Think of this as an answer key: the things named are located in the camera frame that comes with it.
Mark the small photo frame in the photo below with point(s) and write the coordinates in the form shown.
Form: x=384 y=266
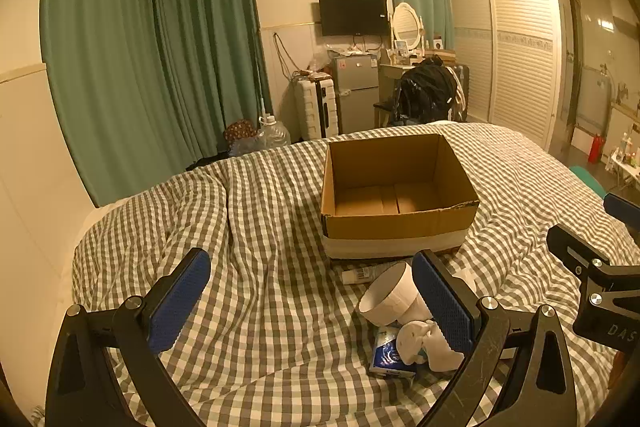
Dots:
x=400 y=48

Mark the black wall television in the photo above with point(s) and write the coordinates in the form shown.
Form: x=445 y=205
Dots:
x=352 y=14

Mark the brown cardboard box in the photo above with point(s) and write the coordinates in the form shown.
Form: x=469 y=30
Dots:
x=395 y=187

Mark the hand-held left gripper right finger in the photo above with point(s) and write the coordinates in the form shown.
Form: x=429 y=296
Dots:
x=442 y=302

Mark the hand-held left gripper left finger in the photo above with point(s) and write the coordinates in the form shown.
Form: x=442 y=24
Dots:
x=180 y=302

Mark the white suitcase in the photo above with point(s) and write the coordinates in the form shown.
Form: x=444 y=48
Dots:
x=312 y=107

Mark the black backpack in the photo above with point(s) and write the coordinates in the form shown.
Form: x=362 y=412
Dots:
x=427 y=89

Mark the white sock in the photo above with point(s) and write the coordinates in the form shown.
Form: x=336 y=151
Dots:
x=415 y=339

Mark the dressing table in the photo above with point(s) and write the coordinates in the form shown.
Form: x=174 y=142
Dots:
x=392 y=74

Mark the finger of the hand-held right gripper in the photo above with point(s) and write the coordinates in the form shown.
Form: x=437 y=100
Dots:
x=622 y=208
x=570 y=244

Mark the brown patterned bag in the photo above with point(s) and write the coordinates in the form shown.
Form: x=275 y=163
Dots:
x=240 y=130

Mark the wide green curtain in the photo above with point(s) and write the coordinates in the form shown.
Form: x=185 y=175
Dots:
x=100 y=57

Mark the small silver fridge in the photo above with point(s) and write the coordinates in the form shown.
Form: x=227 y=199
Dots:
x=355 y=92

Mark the teal stool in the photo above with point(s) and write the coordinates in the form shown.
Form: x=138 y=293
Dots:
x=585 y=179

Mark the blue tissue packet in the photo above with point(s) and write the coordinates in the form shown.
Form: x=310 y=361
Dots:
x=387 y=357

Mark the red fire extinguisher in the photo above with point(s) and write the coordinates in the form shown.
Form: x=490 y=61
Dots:
x=595 y=148

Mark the clear water jug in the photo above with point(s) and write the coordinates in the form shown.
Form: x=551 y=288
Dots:
x=272 y=134

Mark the grey checkered blanket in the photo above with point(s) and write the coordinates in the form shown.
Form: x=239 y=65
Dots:
x=260 y=257

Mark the white paper cup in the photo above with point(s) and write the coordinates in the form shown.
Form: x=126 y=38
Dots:
x=390 y=292

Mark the white louvered wardrobe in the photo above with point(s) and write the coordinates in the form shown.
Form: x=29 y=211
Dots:
x=515 y=47

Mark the oval white mirror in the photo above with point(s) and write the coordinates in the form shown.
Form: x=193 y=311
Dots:
x=405 y=23

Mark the small table with bottles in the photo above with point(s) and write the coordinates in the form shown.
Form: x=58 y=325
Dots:
x=622 y=162

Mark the white tube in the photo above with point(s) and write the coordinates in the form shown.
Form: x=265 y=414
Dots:
x=357 y=276

